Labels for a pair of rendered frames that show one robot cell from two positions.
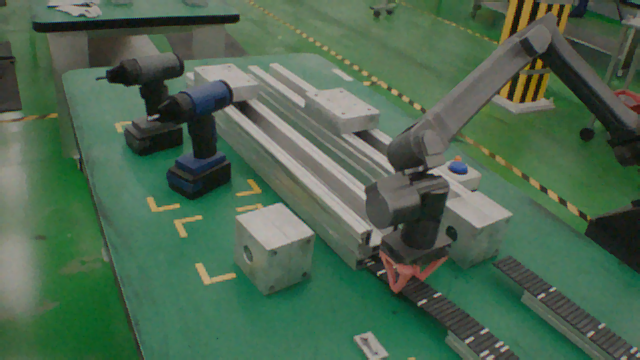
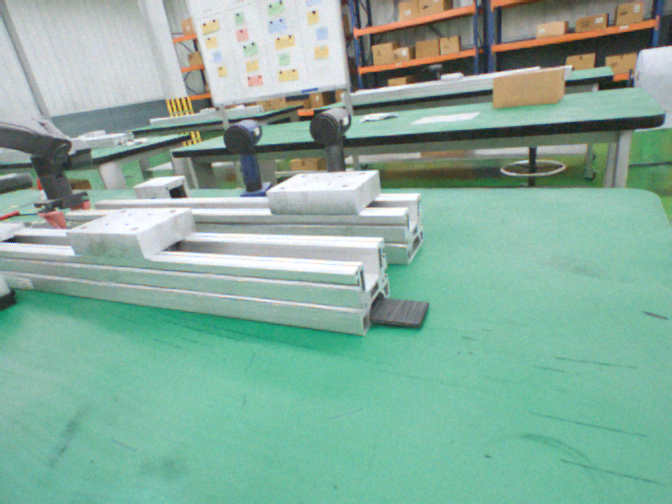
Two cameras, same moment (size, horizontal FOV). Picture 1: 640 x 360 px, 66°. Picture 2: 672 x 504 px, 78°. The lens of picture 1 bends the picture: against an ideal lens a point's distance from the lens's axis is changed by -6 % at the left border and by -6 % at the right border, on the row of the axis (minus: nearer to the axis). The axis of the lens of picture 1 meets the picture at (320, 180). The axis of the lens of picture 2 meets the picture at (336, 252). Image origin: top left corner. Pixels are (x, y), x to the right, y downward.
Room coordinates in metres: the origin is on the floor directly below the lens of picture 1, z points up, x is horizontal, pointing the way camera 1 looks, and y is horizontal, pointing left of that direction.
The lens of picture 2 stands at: (1.89, -0.01, 1.06)
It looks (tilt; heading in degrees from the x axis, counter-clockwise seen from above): 23 degrees down; 155
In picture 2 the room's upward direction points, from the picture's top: 9 degrees counter-clockwise
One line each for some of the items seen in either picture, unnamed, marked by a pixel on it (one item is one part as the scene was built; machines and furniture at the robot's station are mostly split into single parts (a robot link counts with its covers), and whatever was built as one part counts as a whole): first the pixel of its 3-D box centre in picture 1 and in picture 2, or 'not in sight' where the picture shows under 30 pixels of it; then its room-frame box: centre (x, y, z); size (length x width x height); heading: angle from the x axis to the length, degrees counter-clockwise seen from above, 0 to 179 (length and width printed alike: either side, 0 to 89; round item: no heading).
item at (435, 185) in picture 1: (425, 197); (49, 163); (0.68, -0.16, 0.97); 0.07 x 0.06 x 0.07; 125
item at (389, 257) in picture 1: (405, 266); (73, 215); (0.67, -0.16, 0.84); 0.07 x 0.07 x 0.09; 37
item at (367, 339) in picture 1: (370, 347); not in sight; (0.54, -0.11, 0.78); 0.05 x 0.03 x 0.01; 31
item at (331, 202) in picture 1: (269, 146); (219, 225); (1.06, 0.12, 0.82); 0.80 x 0.10 x 0.09; 37
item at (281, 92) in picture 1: (337, 133); (145, 266); (1.18, -0.03, 0.82); 0.80 x 0.10 x 0.09; 37
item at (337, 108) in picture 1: (340, 115); (135, 239); (1.18, -0.03, 0.87); 0.16 x 0.11 x 0.07; 37
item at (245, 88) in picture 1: (225, 87); (326, 200); (1.26, 0.27, 0.87); 0.16 x 0.11 x 0.07; 37
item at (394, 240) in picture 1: (420, 229); (57, 189); (0.68, -0.17, 0.91); 0.10 x 0.07 x 0.07; 127
